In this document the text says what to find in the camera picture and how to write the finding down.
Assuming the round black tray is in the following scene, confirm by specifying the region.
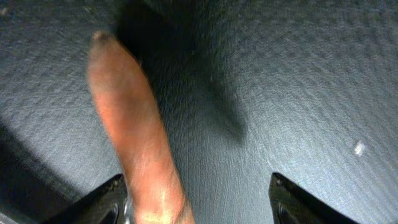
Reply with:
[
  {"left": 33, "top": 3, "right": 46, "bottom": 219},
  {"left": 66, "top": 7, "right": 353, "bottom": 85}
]
[{"left": 1, "top": 1, "right": 397, "bottom": 223}]

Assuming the orange carrot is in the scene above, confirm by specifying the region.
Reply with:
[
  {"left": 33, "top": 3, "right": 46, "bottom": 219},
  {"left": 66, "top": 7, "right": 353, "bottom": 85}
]
[{"left": 87, "top": 31, "right": 195, "bottom": 223}]

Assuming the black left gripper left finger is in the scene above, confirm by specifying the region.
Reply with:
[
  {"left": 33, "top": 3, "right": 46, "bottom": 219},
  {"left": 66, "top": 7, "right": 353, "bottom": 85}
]
[{"left": 44, "top": 174, "right": 128, "bottom": 224}]

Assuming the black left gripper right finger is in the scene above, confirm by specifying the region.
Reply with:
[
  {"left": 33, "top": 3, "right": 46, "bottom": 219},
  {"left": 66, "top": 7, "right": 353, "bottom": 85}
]
[{"left": 269, "top": 172, "right": 358, "bottom": 224}]

